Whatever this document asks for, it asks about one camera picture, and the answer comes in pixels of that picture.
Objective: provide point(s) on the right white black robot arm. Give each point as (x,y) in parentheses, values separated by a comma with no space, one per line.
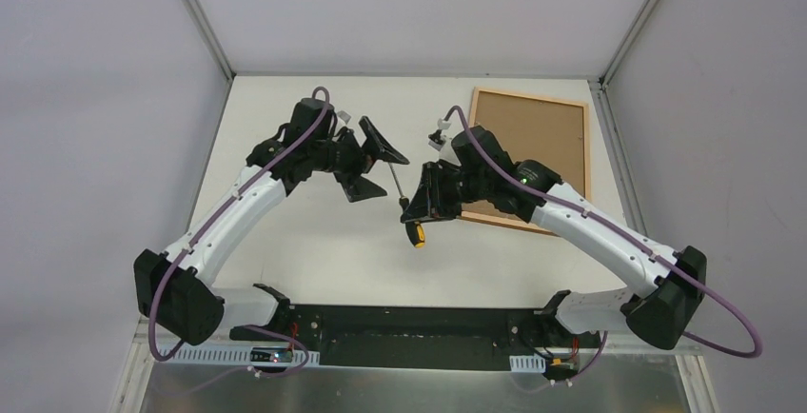
(656,304)

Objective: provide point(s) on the left white cable duct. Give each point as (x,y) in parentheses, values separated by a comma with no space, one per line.
(273,356)

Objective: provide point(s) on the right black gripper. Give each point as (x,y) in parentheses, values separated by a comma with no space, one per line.
(435,189)

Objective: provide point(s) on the white cable duct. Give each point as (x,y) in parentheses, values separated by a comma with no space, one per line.
(527,364)
(273,356)

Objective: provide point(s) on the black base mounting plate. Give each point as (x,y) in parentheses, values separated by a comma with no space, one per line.
(478,339)

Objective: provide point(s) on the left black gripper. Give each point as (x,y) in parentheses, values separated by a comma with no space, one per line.
(364,162)

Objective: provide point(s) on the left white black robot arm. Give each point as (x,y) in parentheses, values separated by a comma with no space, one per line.
(175,285)

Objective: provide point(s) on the right white cable duct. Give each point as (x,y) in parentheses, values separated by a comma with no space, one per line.
(527,364)

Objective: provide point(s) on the brown wooden photo frame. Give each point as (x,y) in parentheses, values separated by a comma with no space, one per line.
(552,131)

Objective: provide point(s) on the black orange handle screwdriver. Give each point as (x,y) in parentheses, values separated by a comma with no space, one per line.
(414,230)

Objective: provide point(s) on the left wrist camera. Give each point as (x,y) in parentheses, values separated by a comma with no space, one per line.
(344,117)

